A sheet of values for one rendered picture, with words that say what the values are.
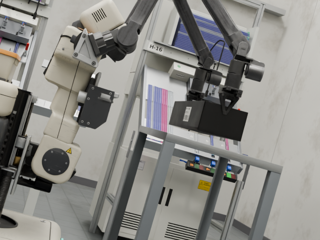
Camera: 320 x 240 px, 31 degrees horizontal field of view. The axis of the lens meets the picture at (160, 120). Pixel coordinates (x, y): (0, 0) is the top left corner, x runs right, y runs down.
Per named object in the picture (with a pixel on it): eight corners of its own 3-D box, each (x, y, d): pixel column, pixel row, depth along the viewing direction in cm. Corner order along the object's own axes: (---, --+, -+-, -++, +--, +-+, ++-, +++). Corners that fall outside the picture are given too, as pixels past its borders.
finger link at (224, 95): (229, 116, 222) (235, 93, 222) (235, 117, 215) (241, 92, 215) (212, 112, 221) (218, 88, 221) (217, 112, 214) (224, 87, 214)
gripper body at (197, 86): (198, 97, 278) (203, 82, 278) (204, 97, 268) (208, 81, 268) (185, 93, 277) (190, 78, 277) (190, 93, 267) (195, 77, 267)
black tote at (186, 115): (168, 124, 271) (174, 101, 272) (203, 133, 274) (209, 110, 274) (197, 130, 215) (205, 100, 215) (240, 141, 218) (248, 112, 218)
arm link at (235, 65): (230, 57, 220) (232, 55, 215) (248, 63, 220) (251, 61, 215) (225, 75, 220) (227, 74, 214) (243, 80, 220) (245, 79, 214)
